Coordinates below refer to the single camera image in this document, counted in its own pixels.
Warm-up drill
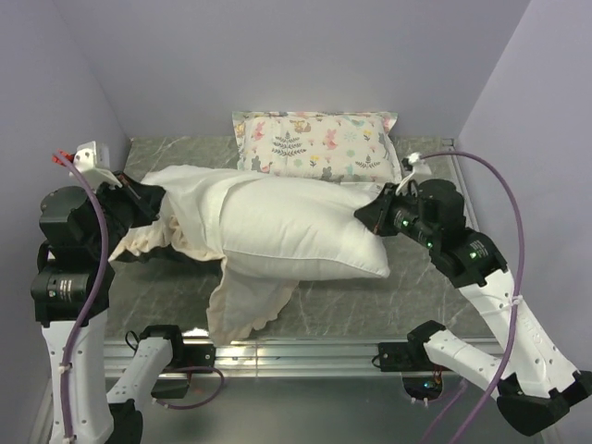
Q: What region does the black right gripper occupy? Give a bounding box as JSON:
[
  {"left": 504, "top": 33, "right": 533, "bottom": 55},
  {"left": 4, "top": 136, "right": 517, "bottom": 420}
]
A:
[{"left": 355, "top": 181, "right": 440, "bottom": 248}]

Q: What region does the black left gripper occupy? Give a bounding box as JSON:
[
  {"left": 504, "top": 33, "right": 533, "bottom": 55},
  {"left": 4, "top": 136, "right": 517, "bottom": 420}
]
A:
[{"left": 84, "top": 169, "right": 165, "bottom": 258}]

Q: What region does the grey quilted plush pillowcase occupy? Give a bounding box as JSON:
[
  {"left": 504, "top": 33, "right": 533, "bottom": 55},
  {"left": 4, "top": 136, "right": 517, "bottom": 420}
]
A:
[{"left": 115, "top": 198, "right": 223, "bottom": 267}]

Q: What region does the plain white pillow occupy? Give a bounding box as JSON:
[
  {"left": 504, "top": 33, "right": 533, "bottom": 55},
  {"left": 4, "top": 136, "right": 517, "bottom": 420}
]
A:
[{"left": 219, "top": 178, "right": 390, "bottom": 281}]

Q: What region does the white pillow with cream ruffle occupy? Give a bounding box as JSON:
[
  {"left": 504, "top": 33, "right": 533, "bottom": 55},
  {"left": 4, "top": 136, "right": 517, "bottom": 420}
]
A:
[{"left": 108, "top": 164, "right": 302, "bottom": 346}]

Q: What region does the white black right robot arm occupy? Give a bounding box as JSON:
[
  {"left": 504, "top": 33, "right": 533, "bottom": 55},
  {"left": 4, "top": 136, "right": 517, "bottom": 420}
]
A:
[{"left": 354, "top": 179, "right": 591, "bottom": 436}]

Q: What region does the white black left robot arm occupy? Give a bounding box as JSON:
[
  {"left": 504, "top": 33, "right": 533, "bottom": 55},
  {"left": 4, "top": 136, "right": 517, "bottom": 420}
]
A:
[{"left": 31, "top": 172, "right": 187, "bottom": 443}]

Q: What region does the animal print patterned pillow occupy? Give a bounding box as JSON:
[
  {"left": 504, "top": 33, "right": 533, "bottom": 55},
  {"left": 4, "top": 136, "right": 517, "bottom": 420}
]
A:
[{"left": 232, "top": 111, "right": 401, "bottom": 183}]

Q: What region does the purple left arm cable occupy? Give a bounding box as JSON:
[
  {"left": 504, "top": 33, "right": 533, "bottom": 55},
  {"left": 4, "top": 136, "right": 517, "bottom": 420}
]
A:
[{"left": 53, "top": 150, "right": 226, "bottom": 444}]

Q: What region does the aluminium right side rail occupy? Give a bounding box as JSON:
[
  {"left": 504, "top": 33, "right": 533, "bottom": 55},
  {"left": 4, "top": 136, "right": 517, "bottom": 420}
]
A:
[{"left": 441, "top": 138, "right": 512, "bottom": 334}]

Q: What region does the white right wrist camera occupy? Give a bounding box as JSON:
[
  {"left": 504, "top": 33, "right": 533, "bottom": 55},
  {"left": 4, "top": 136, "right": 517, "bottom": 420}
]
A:
[{"left": 396, "top": 153, "right": 432, "bottom": 195}]

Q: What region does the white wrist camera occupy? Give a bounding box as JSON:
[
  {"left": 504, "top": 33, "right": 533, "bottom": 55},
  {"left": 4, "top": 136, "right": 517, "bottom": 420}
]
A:
[
  {"left": 396, "top": 153, "right": 432, "bottom": 195},
  {"left": 52, "top": 141, "right": 121, "bottom": 190}
]

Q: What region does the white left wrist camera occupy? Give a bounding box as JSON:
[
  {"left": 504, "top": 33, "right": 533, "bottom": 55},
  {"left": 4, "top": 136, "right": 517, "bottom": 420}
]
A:
[{"left": 52, "top": 141, "right": 121, "bottom": 190}]

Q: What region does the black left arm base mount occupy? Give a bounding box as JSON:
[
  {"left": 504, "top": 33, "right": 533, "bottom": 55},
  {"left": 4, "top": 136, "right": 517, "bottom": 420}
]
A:
[{"left": 151, "top": 344, "right": 226, "bottom": 411}]

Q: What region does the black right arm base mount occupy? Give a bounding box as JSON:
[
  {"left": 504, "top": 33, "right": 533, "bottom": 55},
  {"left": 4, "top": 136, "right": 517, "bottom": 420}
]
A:
[{"left": 371, "top": 342, "right": 467, "bottom": 408}]

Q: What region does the aluminium front rail frame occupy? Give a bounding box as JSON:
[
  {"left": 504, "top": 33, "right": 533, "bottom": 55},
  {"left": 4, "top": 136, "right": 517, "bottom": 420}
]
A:
[{"left": 27, "top": 335, "right": 556, "bottom": 444}]

